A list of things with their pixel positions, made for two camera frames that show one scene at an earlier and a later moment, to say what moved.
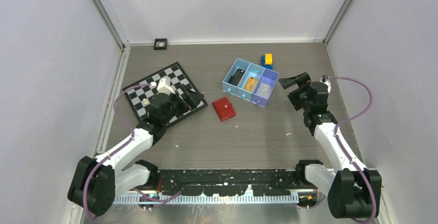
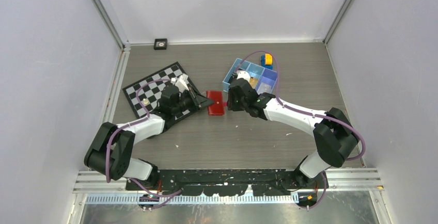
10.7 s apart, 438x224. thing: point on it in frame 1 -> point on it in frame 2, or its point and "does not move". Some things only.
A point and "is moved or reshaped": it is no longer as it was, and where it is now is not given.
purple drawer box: (261, 93) does not move
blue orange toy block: (266, 61) does not move
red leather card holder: (224, 109) is moved or reshaped
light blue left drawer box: (227, 87) does not move
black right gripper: (300, 80) -> (231, 105)
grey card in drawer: (264, 90) does not move
